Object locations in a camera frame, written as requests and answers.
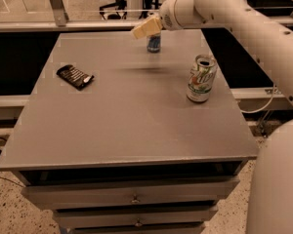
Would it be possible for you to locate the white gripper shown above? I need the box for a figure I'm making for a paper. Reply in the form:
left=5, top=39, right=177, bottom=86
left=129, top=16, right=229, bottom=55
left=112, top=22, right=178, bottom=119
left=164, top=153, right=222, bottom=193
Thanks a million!
left=131, top=0, right=199, bottom=39

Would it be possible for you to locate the red bull can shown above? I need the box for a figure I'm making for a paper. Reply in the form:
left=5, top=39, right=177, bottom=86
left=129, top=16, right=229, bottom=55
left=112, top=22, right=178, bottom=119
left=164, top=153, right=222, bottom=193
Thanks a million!
left=146, top=34, right=161, bottom=53

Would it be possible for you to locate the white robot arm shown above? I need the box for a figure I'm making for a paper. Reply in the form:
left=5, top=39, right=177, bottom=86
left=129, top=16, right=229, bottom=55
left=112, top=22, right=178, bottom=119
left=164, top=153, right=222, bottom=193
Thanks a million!
left=132, top=0, right=293, bottom=234

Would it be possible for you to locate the white green 7up can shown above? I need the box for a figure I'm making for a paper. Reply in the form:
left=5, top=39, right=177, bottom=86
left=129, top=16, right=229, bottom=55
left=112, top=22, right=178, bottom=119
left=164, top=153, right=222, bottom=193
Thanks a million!
left=187, top=55, right=218, bottom=103

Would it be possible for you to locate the black rxbar chocolate bar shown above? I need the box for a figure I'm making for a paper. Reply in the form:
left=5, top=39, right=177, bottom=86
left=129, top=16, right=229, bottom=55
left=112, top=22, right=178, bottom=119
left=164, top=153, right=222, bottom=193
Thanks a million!
left=57, top=64, right=95, bottom=91

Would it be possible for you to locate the black office chair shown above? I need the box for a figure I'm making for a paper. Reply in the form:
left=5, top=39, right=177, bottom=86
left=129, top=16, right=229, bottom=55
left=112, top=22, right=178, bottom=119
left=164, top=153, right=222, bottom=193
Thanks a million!
left=99, top=0, right=127, bottom=20

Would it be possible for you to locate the grey metal railing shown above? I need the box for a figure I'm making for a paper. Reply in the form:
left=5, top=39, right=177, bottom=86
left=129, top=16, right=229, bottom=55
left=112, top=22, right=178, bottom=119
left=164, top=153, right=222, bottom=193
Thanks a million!
left=0, top=0, right=293, bottom=33

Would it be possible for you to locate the grey drawer cabinet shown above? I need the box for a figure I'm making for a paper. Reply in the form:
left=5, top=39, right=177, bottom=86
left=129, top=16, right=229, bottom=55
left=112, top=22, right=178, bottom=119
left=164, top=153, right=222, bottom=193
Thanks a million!
left=0, top=30, right=258, bottom=234

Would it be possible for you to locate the top drawer knob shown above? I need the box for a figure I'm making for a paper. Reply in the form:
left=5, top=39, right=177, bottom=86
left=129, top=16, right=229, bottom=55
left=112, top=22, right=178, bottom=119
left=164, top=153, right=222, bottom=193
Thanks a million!
left=131, top=195, right=141, bottom=205

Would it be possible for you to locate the drawer knob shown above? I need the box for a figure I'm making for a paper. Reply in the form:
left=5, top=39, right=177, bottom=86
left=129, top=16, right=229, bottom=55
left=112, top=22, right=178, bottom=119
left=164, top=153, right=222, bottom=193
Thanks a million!
left=131, top=195, right=141, bottom=205
left=134, top=220, right=143, bottom=227

